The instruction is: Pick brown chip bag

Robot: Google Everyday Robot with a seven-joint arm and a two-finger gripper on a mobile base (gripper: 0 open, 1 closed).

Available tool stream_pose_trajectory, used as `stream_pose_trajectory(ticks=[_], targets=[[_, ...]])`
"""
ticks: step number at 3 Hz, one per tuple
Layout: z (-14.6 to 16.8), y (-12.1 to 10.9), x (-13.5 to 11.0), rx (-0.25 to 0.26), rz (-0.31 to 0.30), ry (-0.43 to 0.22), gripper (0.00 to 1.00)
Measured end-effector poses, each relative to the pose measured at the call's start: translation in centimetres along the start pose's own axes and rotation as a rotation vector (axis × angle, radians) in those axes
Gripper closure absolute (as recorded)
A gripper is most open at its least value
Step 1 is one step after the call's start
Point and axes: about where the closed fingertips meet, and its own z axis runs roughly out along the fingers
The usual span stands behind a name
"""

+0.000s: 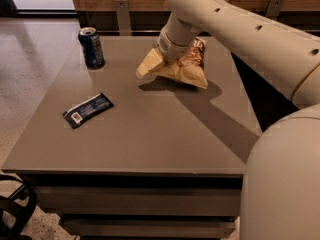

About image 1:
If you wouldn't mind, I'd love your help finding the grey drawer cabinet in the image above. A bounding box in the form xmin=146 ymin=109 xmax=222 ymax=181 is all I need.
xmin=3 ymin=37 xmax=260 ymax=240

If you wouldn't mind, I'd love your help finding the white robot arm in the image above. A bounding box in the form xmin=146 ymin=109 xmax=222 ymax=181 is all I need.
xmin=137 ymin=0 xmax=320 ymax=240

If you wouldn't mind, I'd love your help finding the left metal wall bracket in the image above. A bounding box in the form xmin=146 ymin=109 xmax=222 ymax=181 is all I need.
xmin=114 ymin=0 xmax=132 ymax=36

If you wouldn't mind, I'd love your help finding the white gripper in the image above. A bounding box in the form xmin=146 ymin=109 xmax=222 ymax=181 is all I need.
xmin=136 ymin=26 xmax=194 ymax=79

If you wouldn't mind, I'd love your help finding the dark blue snack wrapper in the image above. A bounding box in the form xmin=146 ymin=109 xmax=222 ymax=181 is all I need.
xmin=63 ymin=93 xmax=114 ymax=129

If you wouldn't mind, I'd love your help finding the blue soda can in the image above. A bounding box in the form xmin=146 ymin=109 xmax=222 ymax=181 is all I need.
xmin=78 ymin=27 xmax=105 ymax=69

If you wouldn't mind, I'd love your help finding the right metal wall bracket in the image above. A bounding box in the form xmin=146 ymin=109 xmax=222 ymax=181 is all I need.
xmin=265 ymin=0 xmax=285 ymax=18

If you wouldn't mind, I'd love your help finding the brown chip bag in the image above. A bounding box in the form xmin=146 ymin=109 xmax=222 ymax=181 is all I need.
xmin=151 ymin=37 xmax=208 ymax=89

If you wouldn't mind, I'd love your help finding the black office chair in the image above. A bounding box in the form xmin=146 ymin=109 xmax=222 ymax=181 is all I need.
xmin=0 ymin=174 xmax=37 ymax=240

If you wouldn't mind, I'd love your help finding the metal wall bracket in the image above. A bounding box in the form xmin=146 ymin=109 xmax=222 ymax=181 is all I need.
xmin=114 ymin=0 xmax=132 ymax=36
xmin=265 ymin=0 xmax=285 ymax=18

